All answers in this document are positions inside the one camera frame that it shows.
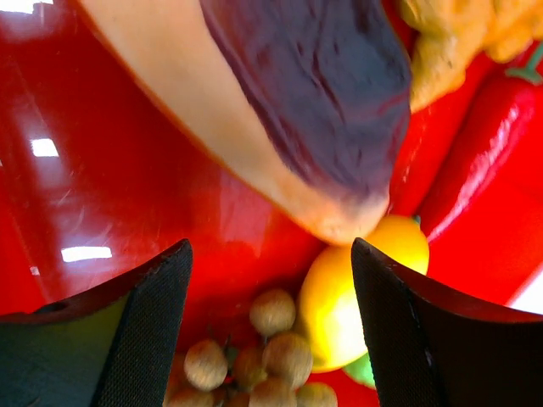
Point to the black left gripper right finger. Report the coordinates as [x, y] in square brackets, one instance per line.
[431, 345]

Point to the longan bunch with leaves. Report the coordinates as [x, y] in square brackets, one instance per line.
[274, 372]

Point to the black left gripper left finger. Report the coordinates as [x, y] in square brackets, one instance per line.
[112, 345]

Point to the ginger root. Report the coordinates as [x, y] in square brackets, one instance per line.
[451, 33]

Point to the red chili pepper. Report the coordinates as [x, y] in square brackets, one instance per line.
[507, 108]

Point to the yellow mango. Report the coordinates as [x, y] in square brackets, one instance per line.
[328, 313]

